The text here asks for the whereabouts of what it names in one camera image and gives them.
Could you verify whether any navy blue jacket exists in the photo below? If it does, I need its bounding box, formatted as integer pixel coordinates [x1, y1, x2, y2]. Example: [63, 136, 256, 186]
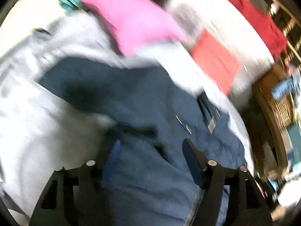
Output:
[39, 58, 246, 225]

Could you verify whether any wicker basket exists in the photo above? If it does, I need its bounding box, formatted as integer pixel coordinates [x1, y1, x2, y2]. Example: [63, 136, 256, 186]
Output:
[252, 65, 296, 178]

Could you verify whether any light grey bed sheet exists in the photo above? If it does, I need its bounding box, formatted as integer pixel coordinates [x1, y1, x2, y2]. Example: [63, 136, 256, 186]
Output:
[1, 0, 254, 225]

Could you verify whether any pink pillow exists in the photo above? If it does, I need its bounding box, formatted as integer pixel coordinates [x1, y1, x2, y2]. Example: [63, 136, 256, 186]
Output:
[80, 0, 187, 57]

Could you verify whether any light blue garment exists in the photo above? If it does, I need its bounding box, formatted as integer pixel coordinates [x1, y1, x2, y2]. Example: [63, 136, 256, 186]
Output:
[271, 78, 300, 101]

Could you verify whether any orange-red folded garment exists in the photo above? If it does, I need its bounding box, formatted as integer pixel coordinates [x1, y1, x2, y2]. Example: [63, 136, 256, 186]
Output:
[192, 30, 242, 95]

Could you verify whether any dark red garment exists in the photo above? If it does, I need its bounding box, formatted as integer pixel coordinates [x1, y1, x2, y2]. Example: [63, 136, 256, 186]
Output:
[228, 0, 288, 59]

